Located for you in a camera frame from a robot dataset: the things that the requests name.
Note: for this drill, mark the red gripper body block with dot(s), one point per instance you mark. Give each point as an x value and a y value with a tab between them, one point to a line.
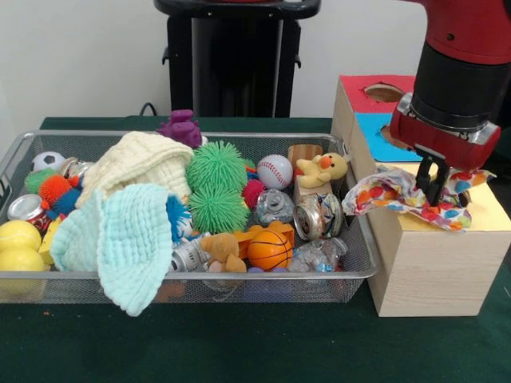
443	143

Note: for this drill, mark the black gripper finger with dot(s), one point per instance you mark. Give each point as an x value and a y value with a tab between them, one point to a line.
439	187
422	175

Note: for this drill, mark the white cloth round dots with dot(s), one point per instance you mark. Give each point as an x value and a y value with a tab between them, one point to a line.
383	195

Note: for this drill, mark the mint waffle cloth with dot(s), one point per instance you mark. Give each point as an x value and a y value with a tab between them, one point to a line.
127	243

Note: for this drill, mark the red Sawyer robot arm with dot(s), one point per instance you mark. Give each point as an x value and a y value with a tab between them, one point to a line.
459	80

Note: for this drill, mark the wooden box three holes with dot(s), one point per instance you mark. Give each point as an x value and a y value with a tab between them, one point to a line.
435	271

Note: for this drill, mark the shallow clear mesh bin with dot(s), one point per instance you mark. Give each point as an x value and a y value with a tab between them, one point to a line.
351	287

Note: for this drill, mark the yellow plush duck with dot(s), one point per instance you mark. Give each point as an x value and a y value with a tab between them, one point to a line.
323	167

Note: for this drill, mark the open tin can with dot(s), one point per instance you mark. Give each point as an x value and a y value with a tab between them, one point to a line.
319	217

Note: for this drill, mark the white toy baseball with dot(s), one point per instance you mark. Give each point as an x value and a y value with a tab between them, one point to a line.
275	171

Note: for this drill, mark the orange toy basketball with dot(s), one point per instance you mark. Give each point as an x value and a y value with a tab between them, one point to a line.
269	249

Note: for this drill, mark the green spiky rubber ball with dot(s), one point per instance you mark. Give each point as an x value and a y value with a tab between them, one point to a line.
217	167

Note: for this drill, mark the purple rubber toy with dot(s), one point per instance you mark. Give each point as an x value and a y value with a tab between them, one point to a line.
183	127

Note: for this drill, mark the dark green table cloth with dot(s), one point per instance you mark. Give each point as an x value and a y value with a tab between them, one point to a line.
239	351

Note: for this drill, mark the cream waffle cloth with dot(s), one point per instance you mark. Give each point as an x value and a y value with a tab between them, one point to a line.
131	167

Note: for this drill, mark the small soccer ball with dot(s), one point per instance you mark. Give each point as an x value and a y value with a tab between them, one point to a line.
48	160

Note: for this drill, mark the small red soda can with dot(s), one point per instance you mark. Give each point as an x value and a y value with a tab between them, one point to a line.
24	207

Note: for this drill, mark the yellow tennis ball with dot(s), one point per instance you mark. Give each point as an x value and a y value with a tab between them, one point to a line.
18	237

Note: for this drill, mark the smooth yellow ball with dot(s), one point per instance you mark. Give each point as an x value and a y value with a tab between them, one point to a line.
20	261

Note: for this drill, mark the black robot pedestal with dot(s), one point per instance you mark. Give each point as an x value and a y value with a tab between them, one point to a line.
239	60

